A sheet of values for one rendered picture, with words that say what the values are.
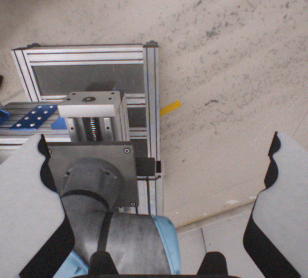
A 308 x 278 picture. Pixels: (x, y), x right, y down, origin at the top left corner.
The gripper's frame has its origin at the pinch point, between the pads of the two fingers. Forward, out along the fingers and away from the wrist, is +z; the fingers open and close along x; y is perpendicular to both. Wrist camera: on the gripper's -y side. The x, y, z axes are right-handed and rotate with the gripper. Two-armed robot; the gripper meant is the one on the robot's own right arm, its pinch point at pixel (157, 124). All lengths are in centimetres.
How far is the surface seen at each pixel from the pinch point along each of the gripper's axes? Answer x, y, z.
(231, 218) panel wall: 74, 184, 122
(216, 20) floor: 37, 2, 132
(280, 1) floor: 74, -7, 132
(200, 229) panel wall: 43, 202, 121
